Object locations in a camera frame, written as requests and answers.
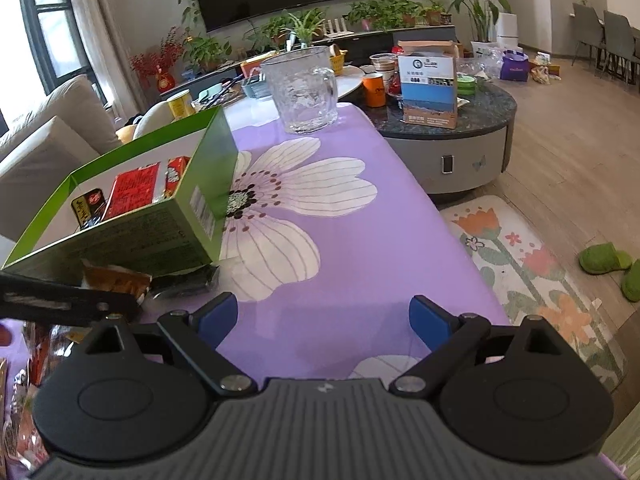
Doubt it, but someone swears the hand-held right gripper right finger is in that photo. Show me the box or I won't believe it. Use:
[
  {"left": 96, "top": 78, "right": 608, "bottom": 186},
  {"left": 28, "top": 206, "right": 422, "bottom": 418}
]
[{"left": 390, "top": 295, "right": 576, "bottom": 397}]

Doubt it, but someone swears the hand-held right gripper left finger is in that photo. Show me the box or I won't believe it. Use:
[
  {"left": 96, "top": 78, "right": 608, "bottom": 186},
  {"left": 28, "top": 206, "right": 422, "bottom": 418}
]
[{"left": 81, "top": 291, "right": 259, "bottom": 401}]

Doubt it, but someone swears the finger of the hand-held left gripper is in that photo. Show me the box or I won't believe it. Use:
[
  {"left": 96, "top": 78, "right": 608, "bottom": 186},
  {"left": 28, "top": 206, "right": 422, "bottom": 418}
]
[{"left": 0, "top": 272, "right": 141, "bottom": 322}]

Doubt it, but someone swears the orange snack packet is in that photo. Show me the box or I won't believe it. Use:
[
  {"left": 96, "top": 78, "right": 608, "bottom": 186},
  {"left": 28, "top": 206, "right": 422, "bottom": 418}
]
[{"left": 81, "top": 259, "right": 152, "bottom": 305}]

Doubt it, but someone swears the black yellow snack packet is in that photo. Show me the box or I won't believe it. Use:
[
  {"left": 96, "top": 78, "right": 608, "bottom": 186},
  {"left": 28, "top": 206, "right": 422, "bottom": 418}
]
[{"left": 71, "top": 189, "right": 109, "bottom": 232}]

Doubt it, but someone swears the green cardboard box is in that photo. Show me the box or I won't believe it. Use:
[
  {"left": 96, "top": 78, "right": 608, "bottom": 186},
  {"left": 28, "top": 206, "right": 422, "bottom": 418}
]
[{"left": 2, "top": 107, "right": 240, "bottom": 282}]

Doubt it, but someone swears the red white snack packet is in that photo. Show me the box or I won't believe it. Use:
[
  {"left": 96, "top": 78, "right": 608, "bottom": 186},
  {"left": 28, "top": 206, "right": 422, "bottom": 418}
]
[{"left": 164, "top": 156, "right": 192, "bottom": 197}]

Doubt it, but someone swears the dark foil snack packet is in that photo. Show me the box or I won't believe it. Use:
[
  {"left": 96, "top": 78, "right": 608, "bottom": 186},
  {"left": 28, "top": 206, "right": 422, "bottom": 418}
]
[{"left": 149, "top": 264, "right": 222, "bottom": 302}]

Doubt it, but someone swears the floral floor rug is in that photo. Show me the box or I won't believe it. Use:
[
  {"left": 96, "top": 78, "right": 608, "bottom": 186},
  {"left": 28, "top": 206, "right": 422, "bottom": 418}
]
[{"left": 439, "top": 194, "right": 629, "bottom": 397}]

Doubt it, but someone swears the heap of snack packets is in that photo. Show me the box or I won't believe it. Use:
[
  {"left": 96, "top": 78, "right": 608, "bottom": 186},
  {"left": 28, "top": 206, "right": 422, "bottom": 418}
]
[{"left": 0, "top": 319, "right": 68, "bottom": 467}]

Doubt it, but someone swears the beige sofa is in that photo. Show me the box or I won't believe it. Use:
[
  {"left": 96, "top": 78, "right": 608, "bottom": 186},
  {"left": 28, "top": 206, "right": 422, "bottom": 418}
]
[{"left": 0, "top": 73, "right": 124, "bottom": 242}]

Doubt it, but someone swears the round stone coffee table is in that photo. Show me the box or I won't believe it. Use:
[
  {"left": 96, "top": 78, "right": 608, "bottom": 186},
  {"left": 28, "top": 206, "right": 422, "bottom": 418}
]
[{"left": 366, "top": 79, "right": 518, "bottom": 197}]

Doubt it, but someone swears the green slipper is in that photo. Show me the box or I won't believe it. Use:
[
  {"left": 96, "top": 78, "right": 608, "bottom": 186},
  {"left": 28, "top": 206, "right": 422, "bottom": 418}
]
[
  {"left": 578, "top": 242, "right": 634, "bottom": 276},
  {"left": 621, "top": 258, "right": 640, "bottom": 303}
]

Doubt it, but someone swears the white plush pillow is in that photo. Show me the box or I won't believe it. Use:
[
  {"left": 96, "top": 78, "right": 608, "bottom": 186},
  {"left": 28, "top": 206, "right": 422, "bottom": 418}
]
[{"left": 115, "top": 101, "right": 174, "bottom": 144}]

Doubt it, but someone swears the yellow can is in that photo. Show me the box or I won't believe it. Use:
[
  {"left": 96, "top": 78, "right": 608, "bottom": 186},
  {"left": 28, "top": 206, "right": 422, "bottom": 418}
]
[{"left": 166, "top": 88, "right": 194, "bottom": 122}]

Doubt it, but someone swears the blue white carton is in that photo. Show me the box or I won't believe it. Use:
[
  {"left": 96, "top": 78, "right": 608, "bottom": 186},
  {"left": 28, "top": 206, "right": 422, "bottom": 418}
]
[{"left": 397, "top": 53, "right": 459, "bottom": 130}]

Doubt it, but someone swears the grey basket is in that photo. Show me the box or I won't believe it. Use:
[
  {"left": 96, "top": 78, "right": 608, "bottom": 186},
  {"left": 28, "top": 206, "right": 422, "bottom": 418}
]
[{"left": 241, "top": 75, "right": 274, "bottom": 99}]

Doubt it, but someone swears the orange cup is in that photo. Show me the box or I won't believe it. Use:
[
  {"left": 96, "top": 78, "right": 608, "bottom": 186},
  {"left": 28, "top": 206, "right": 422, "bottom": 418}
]
[{"left": 362, "top": 72, "right": 387, "bottom": 109}]

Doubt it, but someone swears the clear glass mug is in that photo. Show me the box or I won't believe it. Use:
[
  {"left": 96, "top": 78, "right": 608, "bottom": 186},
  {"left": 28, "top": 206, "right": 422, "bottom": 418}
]
[{"left": 259, "top": 45, "right": 340, "bottom": 135}]

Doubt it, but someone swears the orange box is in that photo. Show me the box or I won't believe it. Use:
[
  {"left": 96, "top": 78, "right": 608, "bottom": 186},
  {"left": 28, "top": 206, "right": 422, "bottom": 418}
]
[{"left": 239, "top": 57, "right": 274, "bottom": 82}]

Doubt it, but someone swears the red berry decoration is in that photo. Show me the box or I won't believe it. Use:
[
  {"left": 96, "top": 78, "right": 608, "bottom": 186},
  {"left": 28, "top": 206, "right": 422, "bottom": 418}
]
[{"left": 128, "top": 26, "right": 187, "bottom": 94}]

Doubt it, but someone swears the green potted plant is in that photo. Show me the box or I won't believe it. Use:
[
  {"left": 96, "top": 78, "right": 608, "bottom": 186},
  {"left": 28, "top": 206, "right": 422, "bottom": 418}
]
[
  {"left": 424, "top": 0, "right": 452, "bottom": 27},
  {"left": 244, "top": 14, "right": 292, "bottom": 54},
  {"left": 346, "top": 0, "right": 427, "bottom": 32},
  {"left": 182, "top": 34, "right": 234, "bottom": 74}
]

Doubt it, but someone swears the white curtain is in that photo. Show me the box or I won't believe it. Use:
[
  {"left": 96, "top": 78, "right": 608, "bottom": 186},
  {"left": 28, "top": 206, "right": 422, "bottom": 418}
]
[{"left": 64, "top": 0, "right": 147, "bottom": 117}]

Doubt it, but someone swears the purple bag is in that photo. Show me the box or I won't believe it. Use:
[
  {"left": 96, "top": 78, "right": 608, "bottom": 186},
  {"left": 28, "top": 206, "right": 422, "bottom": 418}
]
[{"left": 499, "top": 49, "right": 530, "bottom": 83}]

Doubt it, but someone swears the black framed window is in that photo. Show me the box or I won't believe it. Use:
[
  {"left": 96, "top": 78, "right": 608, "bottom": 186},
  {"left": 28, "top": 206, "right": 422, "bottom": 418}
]
[{"left": 14, "top": 0, "right": 109, "bottom": 107}]

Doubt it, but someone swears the brown cardboard box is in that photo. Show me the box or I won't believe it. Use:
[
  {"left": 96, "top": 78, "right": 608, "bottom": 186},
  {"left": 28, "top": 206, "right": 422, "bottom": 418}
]
[{"left": 399, "top": 39, "right": 464, "bottom": 59}]

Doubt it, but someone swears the dark television cabinet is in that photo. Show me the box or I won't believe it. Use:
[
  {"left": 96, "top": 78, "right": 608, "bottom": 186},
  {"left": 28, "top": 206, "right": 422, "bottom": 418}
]
[{"left": 159, "top": 24, "right": 459, "bottom": 94}]

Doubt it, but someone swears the spider plant in vase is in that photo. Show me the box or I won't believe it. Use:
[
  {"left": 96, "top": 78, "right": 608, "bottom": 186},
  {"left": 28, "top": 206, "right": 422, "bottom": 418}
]
[{"left": 284, "top": 6, "right": 329, "bottom": 52}]

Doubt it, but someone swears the white air purifier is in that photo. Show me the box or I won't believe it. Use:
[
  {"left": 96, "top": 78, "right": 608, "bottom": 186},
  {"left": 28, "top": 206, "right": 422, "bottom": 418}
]
[{"left": 496, "top": 11, "right": 519, "bottom": 44}]

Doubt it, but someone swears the tall leafy potted plant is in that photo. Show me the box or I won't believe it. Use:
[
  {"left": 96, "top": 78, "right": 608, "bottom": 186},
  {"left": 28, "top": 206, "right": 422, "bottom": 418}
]
[{"left": 444, "top": 0, "right": 514, "bottom": 44}]

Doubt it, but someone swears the grey dining chair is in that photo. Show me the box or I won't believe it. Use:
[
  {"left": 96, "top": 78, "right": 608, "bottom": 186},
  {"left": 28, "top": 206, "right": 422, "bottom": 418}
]
[
  {"left": 569, "top": 2, "right": 607, "bottom": 69},
  {"left": 602, "top": 9, "right": 640, "bottom": 84}
]

